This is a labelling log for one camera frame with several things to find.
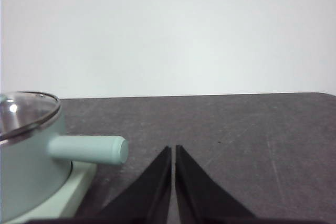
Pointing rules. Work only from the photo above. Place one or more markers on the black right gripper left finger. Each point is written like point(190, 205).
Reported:
point(152, 195)

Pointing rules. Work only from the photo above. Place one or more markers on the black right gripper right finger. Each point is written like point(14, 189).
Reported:
point(199, 197)

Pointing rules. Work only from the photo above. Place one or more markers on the glass lid with green knob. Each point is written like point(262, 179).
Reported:
point(26, 113)

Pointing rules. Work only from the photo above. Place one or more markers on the mint green breakfast machine base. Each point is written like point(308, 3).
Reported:
point(74, 190)

